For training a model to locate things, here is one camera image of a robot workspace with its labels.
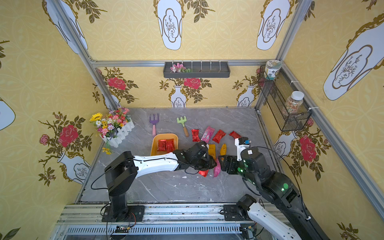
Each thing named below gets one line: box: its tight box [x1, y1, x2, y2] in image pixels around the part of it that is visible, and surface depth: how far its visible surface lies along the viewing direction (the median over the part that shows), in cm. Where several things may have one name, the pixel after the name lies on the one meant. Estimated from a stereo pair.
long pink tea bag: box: [201, 126, 215, 144], surface depth 102 cm
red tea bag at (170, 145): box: [165, 138, 175, 153], surface depth 98 cm
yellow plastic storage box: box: [150, 133, 179, 156], surface depth 99 cm
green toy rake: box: [176, 116, 189, 137], surface depth 115 cm
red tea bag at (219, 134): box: [212, 129, 226, 144], surface depth 102 cm
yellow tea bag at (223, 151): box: [220, 143, 227, 156], surface depth 94 cm
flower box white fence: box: [89, 106, 135, 155], surface depth 94 cm
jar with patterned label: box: [264, 59, 282, 81], surface depth 87 cm
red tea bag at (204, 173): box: [198, 169, 209, 178], surface depth 85 cm
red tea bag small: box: [157, 139, 167, 152], surface depth 98 cm
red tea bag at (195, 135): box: [191, 129, 201, 142], surface depth 103 cm
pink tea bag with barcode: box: [213, 158, 222, 178], surface depth 85 cm
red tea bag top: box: [229, 130, 242, 139], surface depth 105 cm
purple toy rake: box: [149, 113, 160, 136], surface depth 116 cm
